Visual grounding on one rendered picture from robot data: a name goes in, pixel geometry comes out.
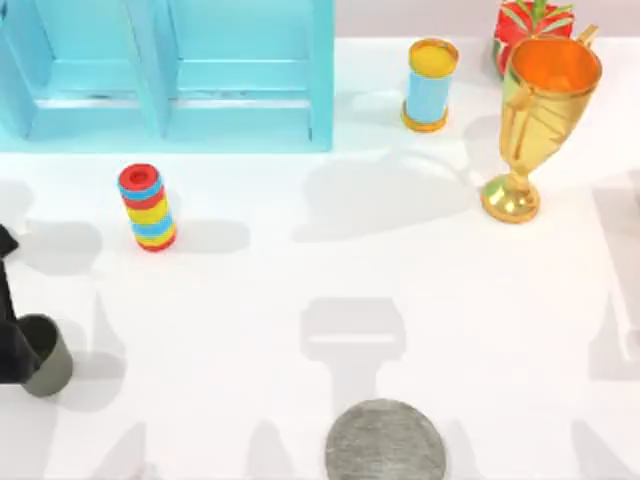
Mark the stack of coloured rings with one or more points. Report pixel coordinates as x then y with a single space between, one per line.
148 210

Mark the light blue rack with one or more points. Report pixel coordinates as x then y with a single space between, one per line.
250 75

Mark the blue and yellow can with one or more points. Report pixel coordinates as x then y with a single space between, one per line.
426 90

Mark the grey round coaster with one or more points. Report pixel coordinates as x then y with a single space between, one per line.
385 442

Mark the gold trophy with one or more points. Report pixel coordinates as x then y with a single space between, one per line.
542 110

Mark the grey-green cup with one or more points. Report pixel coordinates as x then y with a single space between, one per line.
52 367

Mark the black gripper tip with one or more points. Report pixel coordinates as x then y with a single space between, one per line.
9 300

